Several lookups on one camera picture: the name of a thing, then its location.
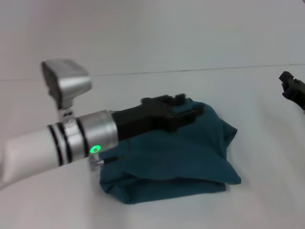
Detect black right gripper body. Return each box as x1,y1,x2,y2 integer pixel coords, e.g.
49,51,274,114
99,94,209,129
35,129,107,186
285,78,305,111

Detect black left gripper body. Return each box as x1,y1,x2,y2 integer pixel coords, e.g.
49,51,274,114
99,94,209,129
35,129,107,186
111,96,177,142

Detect blue shirt with FREE print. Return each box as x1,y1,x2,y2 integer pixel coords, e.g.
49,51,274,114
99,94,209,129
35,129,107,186
99,96,242,205

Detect left arm connector with cable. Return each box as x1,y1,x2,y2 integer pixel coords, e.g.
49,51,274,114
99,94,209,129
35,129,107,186
89,152,119,172

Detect silver camera mount bracket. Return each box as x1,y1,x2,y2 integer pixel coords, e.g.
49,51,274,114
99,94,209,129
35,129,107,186
59,104,77,120

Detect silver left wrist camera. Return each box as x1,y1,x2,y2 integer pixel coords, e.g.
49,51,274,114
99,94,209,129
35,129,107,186
41,59,93,107

